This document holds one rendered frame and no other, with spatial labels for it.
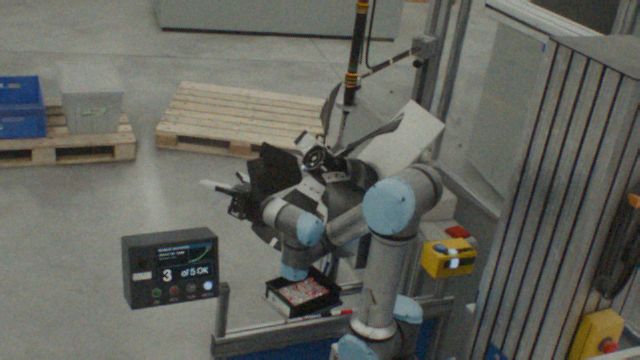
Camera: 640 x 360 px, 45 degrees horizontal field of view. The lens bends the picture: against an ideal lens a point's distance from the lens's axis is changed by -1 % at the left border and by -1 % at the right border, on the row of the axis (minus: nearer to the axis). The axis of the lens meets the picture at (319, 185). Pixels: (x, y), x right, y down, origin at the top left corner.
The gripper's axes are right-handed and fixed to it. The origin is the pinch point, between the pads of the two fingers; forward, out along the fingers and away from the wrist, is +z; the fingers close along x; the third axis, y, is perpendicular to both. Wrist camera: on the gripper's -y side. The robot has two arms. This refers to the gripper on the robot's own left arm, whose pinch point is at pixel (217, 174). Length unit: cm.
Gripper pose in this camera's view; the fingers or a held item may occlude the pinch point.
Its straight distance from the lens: 212.8
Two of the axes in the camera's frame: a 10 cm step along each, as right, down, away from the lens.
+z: -7.8, -3.7, 5.0
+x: 5.9, -1.7, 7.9
